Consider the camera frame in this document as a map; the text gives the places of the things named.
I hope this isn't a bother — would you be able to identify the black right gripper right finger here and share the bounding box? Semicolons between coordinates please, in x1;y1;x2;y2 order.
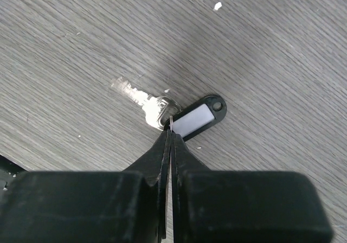
171;134;334;242

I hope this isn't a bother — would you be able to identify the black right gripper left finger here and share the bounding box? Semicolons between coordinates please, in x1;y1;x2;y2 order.
1;130;171;242

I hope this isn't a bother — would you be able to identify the black key tag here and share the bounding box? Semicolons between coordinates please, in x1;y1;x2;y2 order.
165;94;227;142

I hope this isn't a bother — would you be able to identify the silver key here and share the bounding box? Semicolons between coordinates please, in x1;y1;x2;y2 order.
111;77;181;131

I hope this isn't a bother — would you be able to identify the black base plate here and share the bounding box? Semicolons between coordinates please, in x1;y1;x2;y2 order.
0;155;25;190

